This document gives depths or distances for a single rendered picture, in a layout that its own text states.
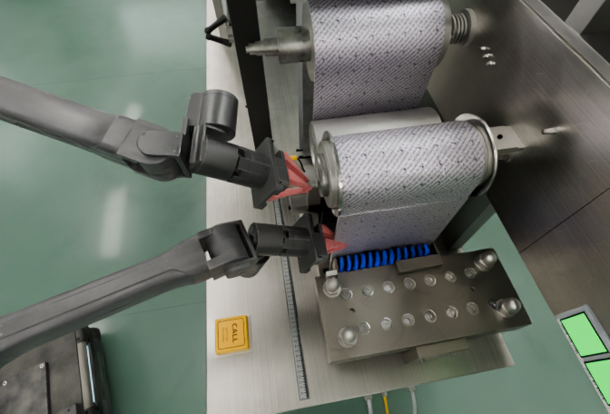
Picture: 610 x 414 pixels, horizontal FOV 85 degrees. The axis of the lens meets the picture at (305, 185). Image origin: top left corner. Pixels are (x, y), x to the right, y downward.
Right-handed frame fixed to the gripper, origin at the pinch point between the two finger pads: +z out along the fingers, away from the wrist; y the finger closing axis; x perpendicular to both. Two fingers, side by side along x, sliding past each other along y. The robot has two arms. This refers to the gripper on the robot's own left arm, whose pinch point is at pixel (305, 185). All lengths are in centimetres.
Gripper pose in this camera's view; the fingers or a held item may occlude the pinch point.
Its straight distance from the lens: 57.8
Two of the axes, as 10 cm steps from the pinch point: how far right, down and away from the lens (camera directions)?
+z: 7.7, 2.3, 6.0
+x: 6.1, -5.5, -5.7
